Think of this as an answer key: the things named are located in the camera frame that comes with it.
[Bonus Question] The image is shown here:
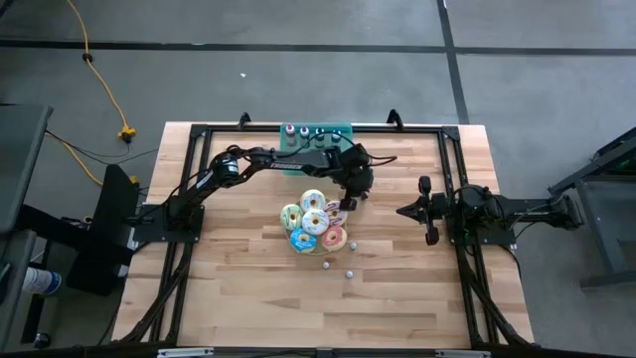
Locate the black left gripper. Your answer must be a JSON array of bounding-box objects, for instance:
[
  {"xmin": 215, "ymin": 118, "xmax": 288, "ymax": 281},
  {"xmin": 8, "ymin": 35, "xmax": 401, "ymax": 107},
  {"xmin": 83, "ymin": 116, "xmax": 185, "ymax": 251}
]
[{"xmin": 333, "ymin": 144, "xmax": 375, "ymax": 212}]

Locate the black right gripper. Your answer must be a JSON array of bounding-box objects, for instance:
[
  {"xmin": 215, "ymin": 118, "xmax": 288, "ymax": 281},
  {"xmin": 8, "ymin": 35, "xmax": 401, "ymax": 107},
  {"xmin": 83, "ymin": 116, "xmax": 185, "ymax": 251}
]
[{"xmin": 396, "ymin": 174, "xmax": 455, "ymax": 248}]

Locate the donut with purple stripes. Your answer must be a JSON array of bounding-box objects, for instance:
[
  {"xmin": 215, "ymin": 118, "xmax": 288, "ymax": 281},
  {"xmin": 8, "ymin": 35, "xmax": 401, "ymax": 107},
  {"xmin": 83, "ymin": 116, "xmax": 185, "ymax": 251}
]
[{"xmin": 323, "ymin": 200, "xmax": 349, "ymax": 228}]

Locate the white donut with blue stripes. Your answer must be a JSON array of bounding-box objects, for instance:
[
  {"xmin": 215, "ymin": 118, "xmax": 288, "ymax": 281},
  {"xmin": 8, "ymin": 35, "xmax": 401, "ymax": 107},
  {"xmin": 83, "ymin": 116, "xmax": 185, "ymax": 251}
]
[{"xmin": 299, "ymin": 189, "xmax": 327, "ymax": 214}]

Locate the pink frosted donut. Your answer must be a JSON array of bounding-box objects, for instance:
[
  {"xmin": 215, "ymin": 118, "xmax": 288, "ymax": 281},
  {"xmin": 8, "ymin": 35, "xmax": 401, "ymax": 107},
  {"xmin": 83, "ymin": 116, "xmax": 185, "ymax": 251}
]
[{"xmin": 320, "ymin": 225, "xmax": 349, "ymax": 253}]

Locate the white donut with blue patches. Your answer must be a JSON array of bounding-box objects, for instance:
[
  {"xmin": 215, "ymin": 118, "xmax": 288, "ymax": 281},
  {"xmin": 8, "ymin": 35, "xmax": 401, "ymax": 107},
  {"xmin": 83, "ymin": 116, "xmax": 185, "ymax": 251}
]
[{"xmin": 301, "ymin": 209, "xmax": 331, "ymax": 237}]

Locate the plate of colourful donuts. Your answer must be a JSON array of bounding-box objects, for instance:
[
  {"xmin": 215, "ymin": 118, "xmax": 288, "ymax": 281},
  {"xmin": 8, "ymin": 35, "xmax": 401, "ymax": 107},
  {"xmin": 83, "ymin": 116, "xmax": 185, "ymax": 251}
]
[{"xmin": 281, "ymin": 196, "xmax": 350, "ymax": 258}]

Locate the green donut with black stripes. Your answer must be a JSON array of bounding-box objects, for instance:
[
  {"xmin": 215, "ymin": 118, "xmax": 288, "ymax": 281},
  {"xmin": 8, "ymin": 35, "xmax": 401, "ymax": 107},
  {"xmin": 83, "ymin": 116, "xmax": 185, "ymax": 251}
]
[{"xmin": 279, "ymin": 203, "xmax": 305, "ymax": 232}]

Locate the blue frosted donut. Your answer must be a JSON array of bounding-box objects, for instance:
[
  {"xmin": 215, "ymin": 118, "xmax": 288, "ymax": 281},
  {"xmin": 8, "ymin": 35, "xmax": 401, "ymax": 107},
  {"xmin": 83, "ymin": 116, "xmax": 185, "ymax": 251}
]
[{"xmin": 289, "ymin": 228, "xmax": 319, "ymax": 255}]

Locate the teal plastic tray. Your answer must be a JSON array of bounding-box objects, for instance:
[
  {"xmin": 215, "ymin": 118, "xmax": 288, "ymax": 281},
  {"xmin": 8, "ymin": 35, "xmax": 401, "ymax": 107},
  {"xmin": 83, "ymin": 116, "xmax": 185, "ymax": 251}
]
[{"xmin": 279, "ymin": 122, "xmax": 355, "ymax": 178}]

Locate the black control box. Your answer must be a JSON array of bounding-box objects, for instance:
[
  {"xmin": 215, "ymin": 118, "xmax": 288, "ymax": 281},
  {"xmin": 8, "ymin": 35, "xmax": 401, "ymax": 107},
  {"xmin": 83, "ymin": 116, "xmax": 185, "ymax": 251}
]
[{"xmin": 66, "ymin": 163, "xmax": 141, "ymax": 298}]

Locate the white and blue can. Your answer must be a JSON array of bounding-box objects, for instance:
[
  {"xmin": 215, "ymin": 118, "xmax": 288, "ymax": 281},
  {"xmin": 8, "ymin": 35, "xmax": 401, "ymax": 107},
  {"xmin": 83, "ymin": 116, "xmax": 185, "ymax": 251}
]
[{"xmin": 22, "ymin": 266, "xmax": 64, "ymax": 298}]

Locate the grey side desk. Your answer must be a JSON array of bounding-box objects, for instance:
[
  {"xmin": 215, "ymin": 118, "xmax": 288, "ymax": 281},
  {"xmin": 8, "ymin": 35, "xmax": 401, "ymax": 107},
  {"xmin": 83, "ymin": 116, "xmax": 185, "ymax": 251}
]
[{"xmin": 0, "ymin": 102, "xmax": 55, "ymax": 349}]

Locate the black aluminium table frame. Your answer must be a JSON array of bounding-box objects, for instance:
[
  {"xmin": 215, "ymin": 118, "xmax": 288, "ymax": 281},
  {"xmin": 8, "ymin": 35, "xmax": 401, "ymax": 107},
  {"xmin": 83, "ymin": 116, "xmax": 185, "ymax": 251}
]
[{"xmin": 111, "ymin": 109, "xmax": 536, "ymax": 349}]

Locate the silver metal bracket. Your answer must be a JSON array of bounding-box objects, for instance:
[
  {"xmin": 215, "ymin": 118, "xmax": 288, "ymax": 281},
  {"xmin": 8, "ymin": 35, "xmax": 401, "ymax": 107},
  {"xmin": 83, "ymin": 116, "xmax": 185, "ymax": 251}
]
[
  {"xmin": 434, "ymin": 349, "xmax": 493, "ymax": 358},
  {"xmin": 156, "ymin": 347, "xmax": 215, "ymax": 358}
]

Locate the dark metal table frame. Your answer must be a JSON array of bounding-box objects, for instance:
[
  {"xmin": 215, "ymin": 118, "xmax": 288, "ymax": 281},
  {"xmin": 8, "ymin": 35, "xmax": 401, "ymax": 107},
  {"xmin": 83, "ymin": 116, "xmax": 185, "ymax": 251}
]
[{"xmin": 548, "ymin": 126, "xmax": 636, "ymax": 290}]

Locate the yellow extension cable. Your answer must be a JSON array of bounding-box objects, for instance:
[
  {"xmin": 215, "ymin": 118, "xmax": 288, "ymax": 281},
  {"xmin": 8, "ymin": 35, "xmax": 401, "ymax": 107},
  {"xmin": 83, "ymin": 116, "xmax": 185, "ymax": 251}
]
[{"xmin": 66, "ymin": 0, "xmax": 137, "ymax": 144}]

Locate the short yellow floor cable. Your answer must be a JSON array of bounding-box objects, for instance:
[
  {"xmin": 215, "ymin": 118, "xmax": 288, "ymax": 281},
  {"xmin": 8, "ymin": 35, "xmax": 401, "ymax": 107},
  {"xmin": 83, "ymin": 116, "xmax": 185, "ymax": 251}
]
[{"xmin": 62, "ymin": 142, "xmax": 104, "ymax": 187}]

